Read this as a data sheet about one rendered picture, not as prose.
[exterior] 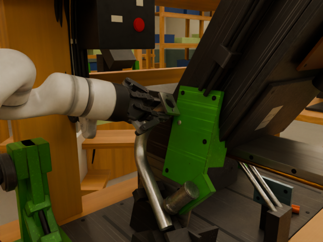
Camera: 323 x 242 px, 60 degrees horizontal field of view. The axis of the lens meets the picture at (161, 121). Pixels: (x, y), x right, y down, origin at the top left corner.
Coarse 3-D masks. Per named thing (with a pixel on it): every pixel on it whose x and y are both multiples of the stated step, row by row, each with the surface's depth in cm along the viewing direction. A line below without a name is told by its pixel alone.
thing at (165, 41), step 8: (160, 8) 536; (168, 8) 551; (176, 8) 563; (160, 16) 540; (168, 16) 542; (176, 16) 556; (184, 16) 570; (192, 16) 585; (200, 16) 600; (208, 16) 623; (160, 24) 544; (200, 24) 615; (160, 32) 547; (200, 32) 619; (160, 40) 551; (168, 40) 568; (176, 40) 601; (184, 40) 593; (192, 40) 608; (160, 48) 555; (160, 56) 559; (160, 64) 563; (184, 64) 632
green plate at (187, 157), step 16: (192, 96) 60; (208, 96) 56; (192, 112) 59; (208, 112) 56; (176, 128) 62; (192, 128) 59; (208, 128) 56; (176, 144) 62; (192, 144) 58; (208, 144) 55; (224, 144) 61; (176, 160) 61; (192, 160) 58; (208, 160) 56; (176, 176) 61; (192, 176) 58
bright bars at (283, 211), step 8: (248, 176) 64; (256, 176) 66; (256, 184) 64; (264, 184) 65; (272, 192) 64; (264, 200) 62; (272, 200) 64; (272, 208) 61; (280, 208) 62; (288, 208) 62; (272, 216) 60; (280, 216) 59; (288, 216) 62; (272, 224) 61; (280, 224) 60; (288, 224) 63; (264, 232) 62; (272, 232) 61; (280, 232) 61; (288, 232) 64; (264, 240) 63; (272, 240) 61; (280, 240) 62
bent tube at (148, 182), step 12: (168, 96) 63; (156, 108) 62; (168, 108) 60; (144, 144) 67; (144, 156) 66; (144, 168) 64; (144, 180) 63; (156, 192) 61; (156, 204) 60; (156, 216) 59; (168, 216) 59; (168, 228) 60
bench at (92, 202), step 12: (132, 180) 103; (96, 192) 95; (108, 192) 95; (120, 192) 95; (84, 204) 87; (96, 204) 87; (108, 204) 87; (0, 228) 76; (12, 228) 76; (0, 240) 71; (12, 240) 71
